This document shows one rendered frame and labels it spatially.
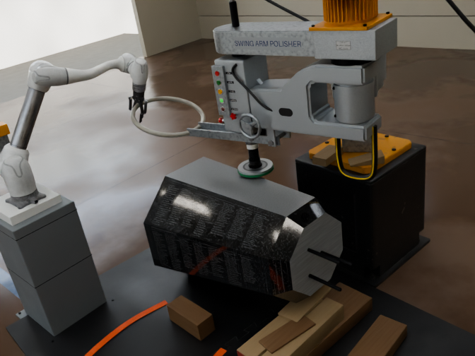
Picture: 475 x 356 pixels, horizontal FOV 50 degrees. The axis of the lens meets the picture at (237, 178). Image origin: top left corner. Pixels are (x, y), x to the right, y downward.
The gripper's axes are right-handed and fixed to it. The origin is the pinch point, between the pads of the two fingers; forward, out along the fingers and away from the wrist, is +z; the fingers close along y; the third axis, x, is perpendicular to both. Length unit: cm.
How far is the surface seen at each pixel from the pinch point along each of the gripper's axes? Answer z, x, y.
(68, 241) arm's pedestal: 52, -77, -10
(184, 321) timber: 73, -93, 72
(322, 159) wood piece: -18, -20, 126
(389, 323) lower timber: 35, -84, 184
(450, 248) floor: 37, 2, 228
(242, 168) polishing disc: -6, -35, 81
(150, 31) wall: 214, 685, -244
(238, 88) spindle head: -58, -39, 71
